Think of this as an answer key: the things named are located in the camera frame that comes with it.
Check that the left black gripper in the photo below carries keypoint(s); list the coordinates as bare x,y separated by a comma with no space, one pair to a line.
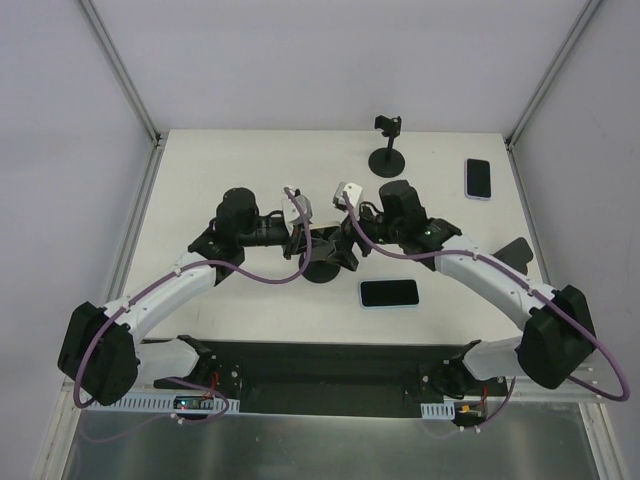
291,239

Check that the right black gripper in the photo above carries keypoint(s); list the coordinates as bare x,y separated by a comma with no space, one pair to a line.
347,240

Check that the black round-base phone stand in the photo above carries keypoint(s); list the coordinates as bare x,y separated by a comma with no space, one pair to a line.
321,270

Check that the black phone blue case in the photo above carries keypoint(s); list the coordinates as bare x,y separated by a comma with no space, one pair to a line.
394,293

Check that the black phone cream case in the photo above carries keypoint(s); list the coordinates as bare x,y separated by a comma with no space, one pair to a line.
322,234

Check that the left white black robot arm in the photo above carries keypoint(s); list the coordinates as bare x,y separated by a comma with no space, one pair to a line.
104,350

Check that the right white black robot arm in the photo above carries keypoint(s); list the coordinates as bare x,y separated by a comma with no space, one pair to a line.
555,324

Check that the black phone lavender case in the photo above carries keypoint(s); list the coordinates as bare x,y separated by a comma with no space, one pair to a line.
478,179

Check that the black stand on brown disc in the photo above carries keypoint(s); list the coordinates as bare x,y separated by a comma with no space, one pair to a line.
517,255

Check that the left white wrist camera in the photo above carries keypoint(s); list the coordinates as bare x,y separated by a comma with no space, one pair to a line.
296,209

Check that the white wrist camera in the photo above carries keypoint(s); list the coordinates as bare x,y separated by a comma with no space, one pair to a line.
347,193
296,209

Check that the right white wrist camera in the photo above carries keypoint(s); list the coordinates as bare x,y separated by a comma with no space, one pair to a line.
347,193

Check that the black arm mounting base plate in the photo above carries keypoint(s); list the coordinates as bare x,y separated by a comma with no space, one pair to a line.
388,381

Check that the left white slotted cable duct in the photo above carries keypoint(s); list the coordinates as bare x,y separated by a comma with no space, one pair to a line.
169,403

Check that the white slotted cable duct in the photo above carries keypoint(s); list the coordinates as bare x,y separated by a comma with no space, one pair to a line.
438,411
169,403

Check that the right white slotted cable duct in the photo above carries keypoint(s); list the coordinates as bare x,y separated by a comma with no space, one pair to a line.
438,411

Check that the left aluminium frame post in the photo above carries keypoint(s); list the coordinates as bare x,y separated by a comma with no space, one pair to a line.
120,72

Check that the aluminium frame post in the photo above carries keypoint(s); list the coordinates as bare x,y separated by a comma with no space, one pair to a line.
578,28
120,72

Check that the right aluminium frame post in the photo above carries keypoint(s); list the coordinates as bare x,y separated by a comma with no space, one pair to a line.
578,28

